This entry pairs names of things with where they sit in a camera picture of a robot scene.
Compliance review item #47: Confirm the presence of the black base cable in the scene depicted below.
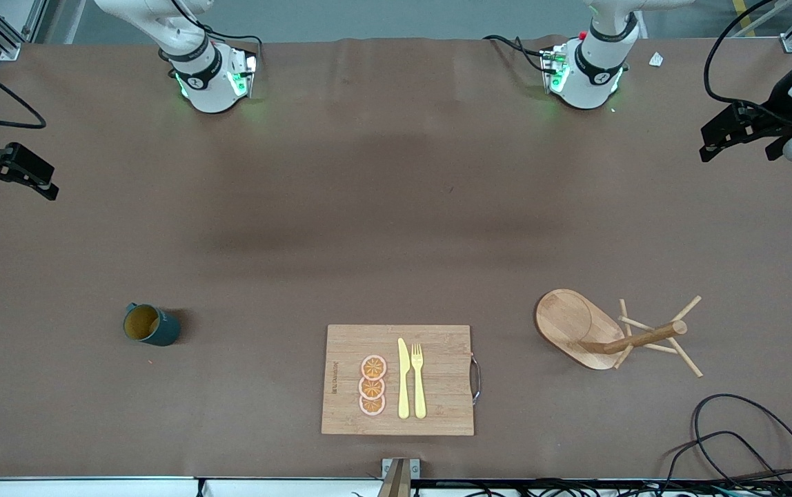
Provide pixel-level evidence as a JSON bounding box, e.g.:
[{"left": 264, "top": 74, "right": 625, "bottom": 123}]
[
  {"left": 168, "top": 0, "right": 264, "bottom": 52},
  {"left": 483, "top": 35, "right": 555, "bottom": 73}
]

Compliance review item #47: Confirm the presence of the yellow plastic fork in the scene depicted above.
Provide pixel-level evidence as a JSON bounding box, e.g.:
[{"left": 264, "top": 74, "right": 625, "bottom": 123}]
[{"left": 411, "top": 343, "right": 427, "bottom": 420}]

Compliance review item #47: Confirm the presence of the long black cable loop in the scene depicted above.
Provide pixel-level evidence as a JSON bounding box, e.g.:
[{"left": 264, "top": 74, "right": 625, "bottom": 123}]
[
  {"left": 691, "top": 393, "right": 792, "bottom": 497},
  {"left": 658, "top": 430, "right": 792, "bottom": 497}
]

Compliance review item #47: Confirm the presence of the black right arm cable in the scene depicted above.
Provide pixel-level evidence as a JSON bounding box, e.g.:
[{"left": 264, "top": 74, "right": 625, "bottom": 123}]
[{"left": 0, "top": 47, "right": 47, "bottom": 130}]

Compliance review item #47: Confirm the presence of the wooden cutting board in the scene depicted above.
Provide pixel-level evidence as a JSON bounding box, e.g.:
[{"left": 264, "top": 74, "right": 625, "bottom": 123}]
[{"left": 321, "top": 324, "right": 482, "bottom": 437}]

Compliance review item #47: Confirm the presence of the white table edge rail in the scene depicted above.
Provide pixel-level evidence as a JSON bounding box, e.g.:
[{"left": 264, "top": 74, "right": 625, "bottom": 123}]
[{"left": 0, "top": 476, "right": 383, "bottom": 497}]

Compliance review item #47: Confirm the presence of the black cable bundle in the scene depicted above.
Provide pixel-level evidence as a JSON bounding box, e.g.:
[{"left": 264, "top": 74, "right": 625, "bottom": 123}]
[{"left": 410, "top": 478, "right": 792, "bottom": 497}]

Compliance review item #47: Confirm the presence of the wooden cup rack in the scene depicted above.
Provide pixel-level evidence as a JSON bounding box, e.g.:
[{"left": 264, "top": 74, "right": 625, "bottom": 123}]
[{"left": 535, "top": 289, "right": 704, "bottom": 379}]

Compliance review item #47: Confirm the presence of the black right base cable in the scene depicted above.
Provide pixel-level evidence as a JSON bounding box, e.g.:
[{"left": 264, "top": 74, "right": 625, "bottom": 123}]
[{"left": 168, "top": 0, "right": 264, "bottom": 52}]

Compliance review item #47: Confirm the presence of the dark green cup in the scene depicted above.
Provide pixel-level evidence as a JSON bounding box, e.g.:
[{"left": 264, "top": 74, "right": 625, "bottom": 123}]
[{"left": 123, "top": 302, "right": 181, "bottom": 347}]

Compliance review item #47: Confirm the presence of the black left base cable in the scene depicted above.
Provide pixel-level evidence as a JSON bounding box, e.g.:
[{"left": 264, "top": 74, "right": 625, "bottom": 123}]
[{"left": 483, "top": 35, "right": 555, "bottom": 73}]

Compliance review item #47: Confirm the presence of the yellow plastic knife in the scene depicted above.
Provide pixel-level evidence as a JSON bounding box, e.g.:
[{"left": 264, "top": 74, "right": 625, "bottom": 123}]
[{"left": 397, "top": 338, "right": 411, "bottom": 420}]

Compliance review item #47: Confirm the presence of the metal bracket with post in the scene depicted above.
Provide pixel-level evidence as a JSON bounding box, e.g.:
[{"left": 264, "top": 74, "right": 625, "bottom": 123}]
[{"left": 377, "top": 458, "right": 420, "bottom": 497}]

